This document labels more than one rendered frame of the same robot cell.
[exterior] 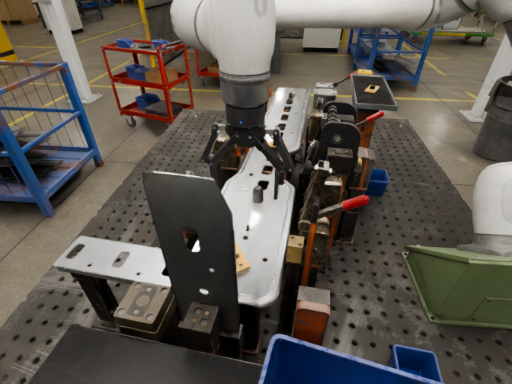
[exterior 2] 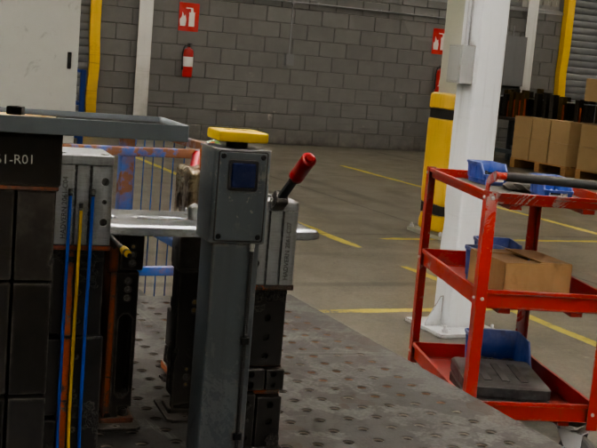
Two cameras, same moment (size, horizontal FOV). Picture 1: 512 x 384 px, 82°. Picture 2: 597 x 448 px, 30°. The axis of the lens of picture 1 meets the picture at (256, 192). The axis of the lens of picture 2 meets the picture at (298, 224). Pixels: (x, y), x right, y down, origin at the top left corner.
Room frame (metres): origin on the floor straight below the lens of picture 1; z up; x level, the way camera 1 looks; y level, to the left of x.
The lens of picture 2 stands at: (0.79, -1.68, 1.25)
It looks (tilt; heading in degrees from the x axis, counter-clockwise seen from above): 8 degrees down; 58
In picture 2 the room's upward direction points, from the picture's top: 5 degrees clockwise
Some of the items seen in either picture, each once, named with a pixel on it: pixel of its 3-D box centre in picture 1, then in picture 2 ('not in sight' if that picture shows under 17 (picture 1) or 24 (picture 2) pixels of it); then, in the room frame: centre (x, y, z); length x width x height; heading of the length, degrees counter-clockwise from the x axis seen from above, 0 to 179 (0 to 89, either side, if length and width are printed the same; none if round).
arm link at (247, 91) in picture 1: (244, 86); not in sight; (0.55, 0.02, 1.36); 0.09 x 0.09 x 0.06
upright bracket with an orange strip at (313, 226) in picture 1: (303, 284); not in sight; (0.42, -0.11, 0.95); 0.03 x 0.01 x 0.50; 168
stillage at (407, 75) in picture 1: (387, 49); not in sight; (5.36, -2.19, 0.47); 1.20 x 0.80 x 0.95; 175
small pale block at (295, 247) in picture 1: (289, 291); not in sight; (0.45, -0.09, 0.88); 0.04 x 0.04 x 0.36; 78
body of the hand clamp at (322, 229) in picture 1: (308, 270); not in sight; (0.52, -0.14, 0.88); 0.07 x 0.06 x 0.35; 78
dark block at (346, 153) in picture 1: (329, 208); not in sight; (0.74, -0.24, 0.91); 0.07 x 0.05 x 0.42; 78
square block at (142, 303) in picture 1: (161, 348); not in sight; (0.31, 0.20, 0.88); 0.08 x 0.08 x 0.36; 78
